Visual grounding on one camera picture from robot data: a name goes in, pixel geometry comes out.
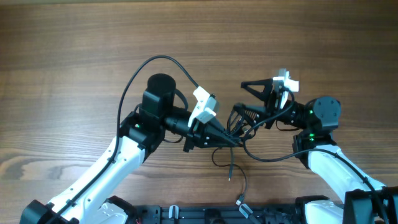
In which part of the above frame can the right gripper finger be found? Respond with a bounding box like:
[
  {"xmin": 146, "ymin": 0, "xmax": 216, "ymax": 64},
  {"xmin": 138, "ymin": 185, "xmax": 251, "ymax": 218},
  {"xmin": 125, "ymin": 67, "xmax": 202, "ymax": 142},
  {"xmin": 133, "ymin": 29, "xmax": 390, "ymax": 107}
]
[
  {"xmin": 240, "ymin": 78, "xmax": 276, "ymax": 102},
  {"xmin": 233, "ymin": 103, "xmax": 267, "ymax": 124}
]

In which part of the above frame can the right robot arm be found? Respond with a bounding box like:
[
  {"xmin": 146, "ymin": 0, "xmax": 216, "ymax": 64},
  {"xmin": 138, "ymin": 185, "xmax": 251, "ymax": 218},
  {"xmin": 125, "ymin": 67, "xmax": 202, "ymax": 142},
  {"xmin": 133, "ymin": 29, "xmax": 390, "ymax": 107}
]
[{"xmin": 234, "ymin": 78, "xmax": 397, "ymax": 223}]

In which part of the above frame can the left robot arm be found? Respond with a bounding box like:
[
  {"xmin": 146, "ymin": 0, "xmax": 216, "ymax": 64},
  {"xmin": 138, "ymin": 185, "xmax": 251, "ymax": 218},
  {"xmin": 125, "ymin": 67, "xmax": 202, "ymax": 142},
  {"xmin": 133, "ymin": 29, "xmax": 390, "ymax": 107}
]
[{"xmin": 20, "ymin": 73, "xmax": 238, "ymax": 223}]

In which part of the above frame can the right camera cable black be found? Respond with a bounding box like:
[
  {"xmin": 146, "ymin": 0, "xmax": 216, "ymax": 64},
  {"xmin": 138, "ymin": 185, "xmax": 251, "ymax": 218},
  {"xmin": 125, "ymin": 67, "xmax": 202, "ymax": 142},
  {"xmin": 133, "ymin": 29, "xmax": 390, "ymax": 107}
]
[{"xmin": 241, "ymin": 90, "xmax": 389, "ymax": 224}]

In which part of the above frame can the camera cable black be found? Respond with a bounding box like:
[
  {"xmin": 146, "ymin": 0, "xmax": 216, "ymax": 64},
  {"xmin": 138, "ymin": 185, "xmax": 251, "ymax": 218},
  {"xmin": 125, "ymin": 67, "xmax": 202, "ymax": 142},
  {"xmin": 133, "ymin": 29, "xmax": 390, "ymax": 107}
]
[
  {"xmin": 52, "ymin": 55, "xmax": 200, "ymax": 224},
  {"xmin": 241, "ymin": 90, "xmax": 389, "ymax": 224}
]

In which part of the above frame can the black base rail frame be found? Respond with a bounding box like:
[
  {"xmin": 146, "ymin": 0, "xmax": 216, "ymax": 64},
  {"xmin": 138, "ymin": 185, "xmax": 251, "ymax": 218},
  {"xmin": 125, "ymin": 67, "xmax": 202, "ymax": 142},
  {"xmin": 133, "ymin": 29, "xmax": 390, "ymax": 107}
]
[{"xmin": 133, "ymin": 204, "xmax": 303, "ymax": 224}]

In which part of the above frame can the left camera cable black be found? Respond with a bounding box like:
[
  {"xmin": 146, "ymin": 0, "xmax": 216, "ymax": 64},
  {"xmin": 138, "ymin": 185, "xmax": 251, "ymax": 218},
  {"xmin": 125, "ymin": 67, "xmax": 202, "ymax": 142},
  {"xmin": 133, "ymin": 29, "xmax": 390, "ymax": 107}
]
[{"xmin": 52, "ymin": 55, "xmax": 200, "ymax": 224}]

